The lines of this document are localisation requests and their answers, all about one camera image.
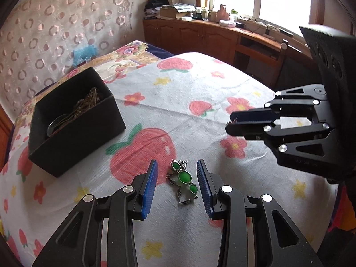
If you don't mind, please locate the long wooden cabinet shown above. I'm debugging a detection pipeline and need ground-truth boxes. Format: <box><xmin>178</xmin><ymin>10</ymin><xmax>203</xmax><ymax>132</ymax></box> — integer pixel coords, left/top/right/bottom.
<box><xmin>143</xmin><ymin>19</ymin><xmax>315</xmax><ymax>89</ymax></box>

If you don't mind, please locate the blue plastic bag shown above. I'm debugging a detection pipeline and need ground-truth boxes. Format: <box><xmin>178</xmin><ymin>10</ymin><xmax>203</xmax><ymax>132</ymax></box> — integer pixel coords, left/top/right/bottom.
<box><xmin>73</xmin><ymin>46</ymin><xmax>98</xmax><ymax>64</ymax></box>

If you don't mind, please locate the black box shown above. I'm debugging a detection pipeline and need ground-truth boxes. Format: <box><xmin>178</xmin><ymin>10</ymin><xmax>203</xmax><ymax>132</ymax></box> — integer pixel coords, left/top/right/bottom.
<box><xmin>28</xmin><ymin>67</ymin><xmax>126</xmax><ymax>178</ymax></box>

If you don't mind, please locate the green gem bracelet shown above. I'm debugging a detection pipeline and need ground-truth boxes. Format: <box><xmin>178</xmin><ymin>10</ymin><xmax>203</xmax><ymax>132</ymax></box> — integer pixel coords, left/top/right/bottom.
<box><xmin>166</xmin><ymin>159</ymin><xmax>199</xmax><ymax>206</ymax></box>

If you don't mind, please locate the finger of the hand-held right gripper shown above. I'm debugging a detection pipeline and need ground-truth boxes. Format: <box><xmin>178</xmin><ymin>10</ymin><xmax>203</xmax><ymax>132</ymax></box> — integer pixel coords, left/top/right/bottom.
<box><xmin>229</xmin><ymin>85</ymin><xmax>328</xmax><ymax>123</ymax></box>
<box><xmin>225</xmin><ymin>122</ymin><xmax>339</xmax><ymax>171</ymax></box>

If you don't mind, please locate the pale green jade bangle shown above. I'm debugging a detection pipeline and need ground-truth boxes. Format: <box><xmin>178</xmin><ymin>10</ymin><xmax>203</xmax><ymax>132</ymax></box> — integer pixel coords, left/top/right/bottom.
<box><xmin>47</xmin><ymin>113</ymin><xmax>75</xmax><ymax>137</ymax></box>

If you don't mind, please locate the dark blue bedsheet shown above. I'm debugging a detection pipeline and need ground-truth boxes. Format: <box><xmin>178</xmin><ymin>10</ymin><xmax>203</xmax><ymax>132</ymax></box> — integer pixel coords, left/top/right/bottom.
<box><xmin>145</xmin><ymin>43</ymin><xmax>176</xmax><ymax>60</ymax></box>

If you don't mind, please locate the wooden chair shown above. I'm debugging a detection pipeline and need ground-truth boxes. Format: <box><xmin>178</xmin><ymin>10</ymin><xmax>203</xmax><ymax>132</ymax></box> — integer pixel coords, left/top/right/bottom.
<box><xmin>235</xmin><ymin>40</ymin><xmax>288</xmax><ymax>88</ymax></box>

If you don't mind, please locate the dark pile of clutter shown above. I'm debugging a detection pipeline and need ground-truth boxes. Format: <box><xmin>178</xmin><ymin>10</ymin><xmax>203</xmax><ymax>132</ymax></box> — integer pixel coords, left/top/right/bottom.
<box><xmin>145</xmin><ymin>0</ymin><xmax>167</xmax><ymax>20</ymax></box>

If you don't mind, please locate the sheer circle pattern curtain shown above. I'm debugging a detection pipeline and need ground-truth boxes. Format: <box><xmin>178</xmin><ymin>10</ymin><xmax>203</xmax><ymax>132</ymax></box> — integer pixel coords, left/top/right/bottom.
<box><xmin>0</xmin><ymin>0</ymin><xmax>137</xmax><ymax>114</ymax></box>

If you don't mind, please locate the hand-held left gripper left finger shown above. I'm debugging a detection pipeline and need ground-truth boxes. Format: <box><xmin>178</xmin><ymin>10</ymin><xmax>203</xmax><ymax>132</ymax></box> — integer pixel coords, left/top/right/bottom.
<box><xmin>32</xmin><ymin>160</ymin><xmax>159</xmax><ymax>267</ymax></box>

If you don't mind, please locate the strawberry print white sheet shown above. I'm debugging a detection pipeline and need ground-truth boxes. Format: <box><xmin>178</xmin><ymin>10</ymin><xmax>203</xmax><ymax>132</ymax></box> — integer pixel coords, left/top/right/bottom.
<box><xmin>0</xmin><ymin>51</ymin><xmax>342</xmax><ymax>267</ymax></box>

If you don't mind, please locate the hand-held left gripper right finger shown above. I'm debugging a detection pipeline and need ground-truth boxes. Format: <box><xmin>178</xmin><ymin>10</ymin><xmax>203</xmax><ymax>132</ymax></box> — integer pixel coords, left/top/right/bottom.
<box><xmin>196</xmin><ymin>158</ymin><xmax>324</xmax><ymax>267</ymax></box>

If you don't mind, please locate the pink bottle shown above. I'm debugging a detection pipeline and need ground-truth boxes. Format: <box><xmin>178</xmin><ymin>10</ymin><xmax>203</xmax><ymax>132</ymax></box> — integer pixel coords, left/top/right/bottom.
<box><xmin>216</xmin><ymin>5</ymin><xmax>229</xmax><ymax>23</ymax></box>

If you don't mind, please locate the flat cardboard box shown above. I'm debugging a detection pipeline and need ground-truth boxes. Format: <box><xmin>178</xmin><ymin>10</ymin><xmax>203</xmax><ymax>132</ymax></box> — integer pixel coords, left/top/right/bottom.
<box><xmin>159</xmin><ymin>6</ymin><xmax>195</xmax><ymax>19</ymax></box>

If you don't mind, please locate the brown beaded necklace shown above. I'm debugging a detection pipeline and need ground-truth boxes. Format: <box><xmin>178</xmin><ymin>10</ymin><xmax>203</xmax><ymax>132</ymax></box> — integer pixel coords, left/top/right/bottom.
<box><xmin>60</xmin><ymin>87</ymin><xmax>107</xmax><ymax>123</ymax></box>

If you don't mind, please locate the floral blanket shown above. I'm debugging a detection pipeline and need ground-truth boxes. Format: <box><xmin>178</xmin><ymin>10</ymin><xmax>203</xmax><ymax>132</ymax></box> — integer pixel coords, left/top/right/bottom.
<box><xmin>11</xmin><ymin>40</ymin><xmax>163</xmax><ymax>134</ymax></box>

